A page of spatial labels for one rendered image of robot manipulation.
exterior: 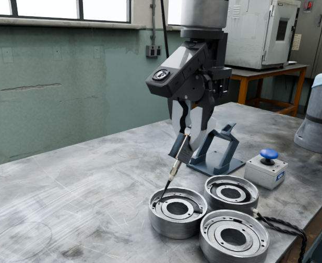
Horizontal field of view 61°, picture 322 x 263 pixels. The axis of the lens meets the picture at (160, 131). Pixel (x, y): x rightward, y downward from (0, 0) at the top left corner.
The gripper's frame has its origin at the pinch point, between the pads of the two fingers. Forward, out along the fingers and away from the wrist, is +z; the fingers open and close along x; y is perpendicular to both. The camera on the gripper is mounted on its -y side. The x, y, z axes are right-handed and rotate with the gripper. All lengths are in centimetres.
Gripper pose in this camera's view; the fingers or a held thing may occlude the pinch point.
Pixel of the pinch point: (186, 143)
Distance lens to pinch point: 51.4
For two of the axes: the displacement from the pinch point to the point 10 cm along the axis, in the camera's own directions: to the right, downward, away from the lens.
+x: -7.0, -2.8, 6.6
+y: 7.1, -2.3, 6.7
